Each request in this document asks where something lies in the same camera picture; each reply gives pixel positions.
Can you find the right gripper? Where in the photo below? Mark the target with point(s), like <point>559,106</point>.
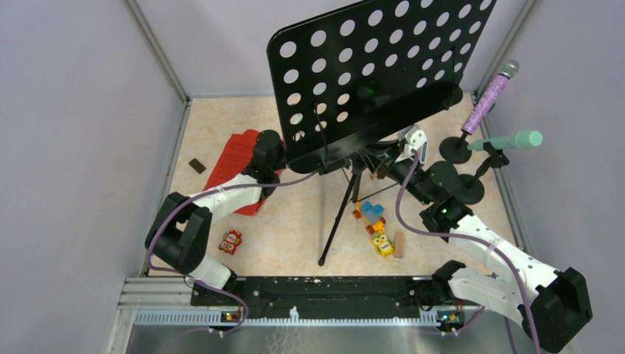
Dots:
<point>381,159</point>

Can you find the black music stand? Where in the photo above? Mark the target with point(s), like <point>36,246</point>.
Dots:
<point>357,75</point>

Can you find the red sheet music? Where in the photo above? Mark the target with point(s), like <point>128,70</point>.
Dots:
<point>236,155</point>

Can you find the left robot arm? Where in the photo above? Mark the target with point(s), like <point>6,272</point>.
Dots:
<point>180,233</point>

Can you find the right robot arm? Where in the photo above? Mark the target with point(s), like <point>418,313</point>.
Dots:
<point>551,305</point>

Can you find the toy block car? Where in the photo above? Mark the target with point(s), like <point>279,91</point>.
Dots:
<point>372,215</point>

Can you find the wooden block near owl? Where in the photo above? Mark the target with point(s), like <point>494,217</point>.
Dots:
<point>399,245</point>

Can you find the yellow owl block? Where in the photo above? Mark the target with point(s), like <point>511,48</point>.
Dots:
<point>382,245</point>

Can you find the black round mic stand front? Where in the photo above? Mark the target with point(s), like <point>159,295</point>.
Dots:
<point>472,189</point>

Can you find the purple glitter microphone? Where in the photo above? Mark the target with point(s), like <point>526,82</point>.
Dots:
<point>489,96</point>

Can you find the red owl block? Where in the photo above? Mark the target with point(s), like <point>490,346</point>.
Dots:
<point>230,242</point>

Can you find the dark brown small block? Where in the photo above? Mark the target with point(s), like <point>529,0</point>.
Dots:
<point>197,166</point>

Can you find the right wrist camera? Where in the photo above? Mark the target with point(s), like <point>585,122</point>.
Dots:
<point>410,140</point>

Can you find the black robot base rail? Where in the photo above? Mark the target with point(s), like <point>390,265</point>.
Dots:
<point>338,298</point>

